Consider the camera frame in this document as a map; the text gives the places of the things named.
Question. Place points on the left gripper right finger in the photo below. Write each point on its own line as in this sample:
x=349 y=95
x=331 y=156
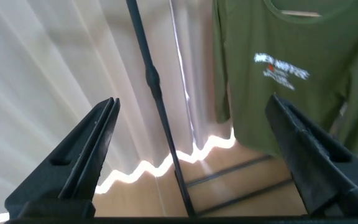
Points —
x=315 y=168

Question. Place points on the pink clothes hanger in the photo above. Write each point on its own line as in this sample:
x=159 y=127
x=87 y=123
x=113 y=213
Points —
x=300 y=13

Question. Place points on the beige curtain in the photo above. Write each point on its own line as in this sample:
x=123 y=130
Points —
x=42 y=77

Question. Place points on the black clothes rack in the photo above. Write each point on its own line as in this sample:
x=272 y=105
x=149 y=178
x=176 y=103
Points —
x=152 y=77

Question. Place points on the green printed shirt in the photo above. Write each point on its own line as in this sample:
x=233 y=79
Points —
x=253 y=109

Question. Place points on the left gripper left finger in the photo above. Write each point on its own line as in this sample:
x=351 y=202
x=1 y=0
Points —
x=73 y=168

